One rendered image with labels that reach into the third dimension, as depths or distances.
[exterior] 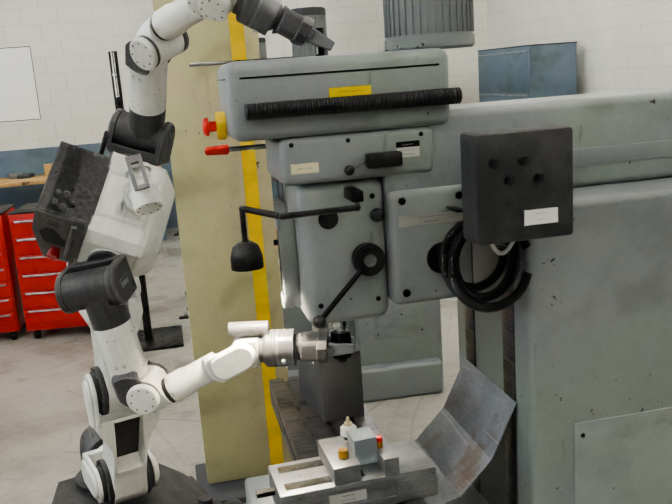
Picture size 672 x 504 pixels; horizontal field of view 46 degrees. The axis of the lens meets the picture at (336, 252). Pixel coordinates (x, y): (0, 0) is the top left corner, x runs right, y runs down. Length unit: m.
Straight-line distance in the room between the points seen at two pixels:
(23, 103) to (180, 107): 7.48
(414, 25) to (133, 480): 1.58
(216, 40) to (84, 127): 7.40
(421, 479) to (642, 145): 0.90
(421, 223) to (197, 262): 1.94
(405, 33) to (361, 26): 9.35
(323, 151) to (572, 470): 0.92
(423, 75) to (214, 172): 1.92
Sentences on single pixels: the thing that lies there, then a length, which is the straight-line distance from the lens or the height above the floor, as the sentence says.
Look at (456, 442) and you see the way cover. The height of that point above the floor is 0.93.
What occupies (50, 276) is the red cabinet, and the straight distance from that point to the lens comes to 6.48.
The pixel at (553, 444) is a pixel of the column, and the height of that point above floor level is 1.01.
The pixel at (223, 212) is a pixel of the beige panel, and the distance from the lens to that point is 3.53.
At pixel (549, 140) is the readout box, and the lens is 1.57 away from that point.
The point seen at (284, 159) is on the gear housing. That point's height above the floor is 1.69.
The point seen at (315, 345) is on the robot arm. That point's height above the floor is 1.25.
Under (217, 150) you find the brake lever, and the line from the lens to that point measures 1.86.
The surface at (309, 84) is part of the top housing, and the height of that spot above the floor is 1.83.
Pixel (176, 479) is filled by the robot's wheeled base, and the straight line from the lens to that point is 2.83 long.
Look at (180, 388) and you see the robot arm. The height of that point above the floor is 1.15.
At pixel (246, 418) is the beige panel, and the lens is 3.81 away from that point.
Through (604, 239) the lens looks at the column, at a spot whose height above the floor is 1.46.
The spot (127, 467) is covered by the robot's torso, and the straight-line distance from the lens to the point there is 2.56.
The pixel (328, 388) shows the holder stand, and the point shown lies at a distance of 2.20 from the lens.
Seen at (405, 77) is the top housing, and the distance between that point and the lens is 1.71.
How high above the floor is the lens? 1.85
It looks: 13 degrees down
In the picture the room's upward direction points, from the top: 4 degrees counter-clockwise
